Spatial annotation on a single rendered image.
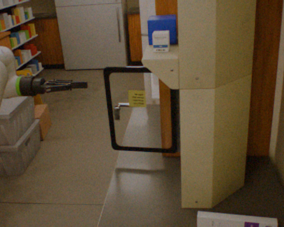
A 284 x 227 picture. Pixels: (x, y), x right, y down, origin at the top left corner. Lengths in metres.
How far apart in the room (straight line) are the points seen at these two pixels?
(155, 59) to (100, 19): 5.08
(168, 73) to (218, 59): 0.16
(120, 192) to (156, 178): 0.17
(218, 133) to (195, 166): 0.15
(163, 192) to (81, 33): 5.06
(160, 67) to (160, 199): 0.55
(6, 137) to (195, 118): 2.40
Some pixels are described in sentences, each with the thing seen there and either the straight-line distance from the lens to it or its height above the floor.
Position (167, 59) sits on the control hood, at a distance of 1.08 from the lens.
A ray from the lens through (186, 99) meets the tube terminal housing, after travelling 1.12.
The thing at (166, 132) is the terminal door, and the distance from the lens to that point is 1.52.
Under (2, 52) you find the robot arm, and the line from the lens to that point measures 1.61.
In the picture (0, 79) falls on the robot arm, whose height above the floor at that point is 1.48.
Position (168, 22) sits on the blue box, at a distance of 1.24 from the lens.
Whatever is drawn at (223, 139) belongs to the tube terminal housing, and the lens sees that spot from 1.23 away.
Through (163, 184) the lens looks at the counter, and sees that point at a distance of 1.47.
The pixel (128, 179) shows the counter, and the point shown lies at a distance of 1.51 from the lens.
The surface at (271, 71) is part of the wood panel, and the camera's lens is 1.52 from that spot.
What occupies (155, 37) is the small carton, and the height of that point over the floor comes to 1.56.
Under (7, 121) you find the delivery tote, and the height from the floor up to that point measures 0.58.
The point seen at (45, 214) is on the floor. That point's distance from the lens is 2.94.
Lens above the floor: 1.80
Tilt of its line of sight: 24 degrees down
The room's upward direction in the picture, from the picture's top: 4 degrees counter-clockwise
